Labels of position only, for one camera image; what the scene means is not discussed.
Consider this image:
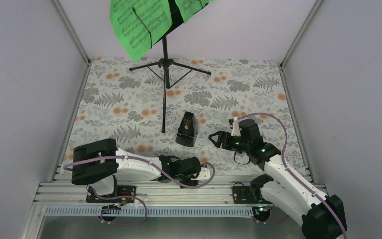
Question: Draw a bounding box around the green sheet music left page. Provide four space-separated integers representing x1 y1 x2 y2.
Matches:
109 0 173 62

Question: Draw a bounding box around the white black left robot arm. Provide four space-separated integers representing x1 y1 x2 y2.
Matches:
71 138 202 202

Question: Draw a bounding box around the grey slotted cable duct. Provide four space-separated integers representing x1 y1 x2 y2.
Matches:
44 205 253 218

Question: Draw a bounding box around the floral patterned mat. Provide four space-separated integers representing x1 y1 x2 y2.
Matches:
62 57 308 176

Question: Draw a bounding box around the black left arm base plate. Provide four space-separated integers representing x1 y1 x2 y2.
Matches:
85 185 137 204

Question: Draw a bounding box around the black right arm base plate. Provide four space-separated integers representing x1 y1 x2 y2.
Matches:
232 185 262 204

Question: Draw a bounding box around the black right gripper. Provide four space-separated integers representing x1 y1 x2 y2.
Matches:
209 130 250 153

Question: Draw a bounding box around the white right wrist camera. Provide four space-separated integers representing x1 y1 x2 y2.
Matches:
229 117 241 137

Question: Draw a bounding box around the black music stand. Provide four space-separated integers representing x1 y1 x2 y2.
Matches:
129 0 211 133

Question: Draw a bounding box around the black metronome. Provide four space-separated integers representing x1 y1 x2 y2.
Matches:
175 111 198 147

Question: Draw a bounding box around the aluminium rail frame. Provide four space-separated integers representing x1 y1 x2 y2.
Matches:
34 174 330 207

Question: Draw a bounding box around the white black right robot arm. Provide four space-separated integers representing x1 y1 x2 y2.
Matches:
208 119 347 239

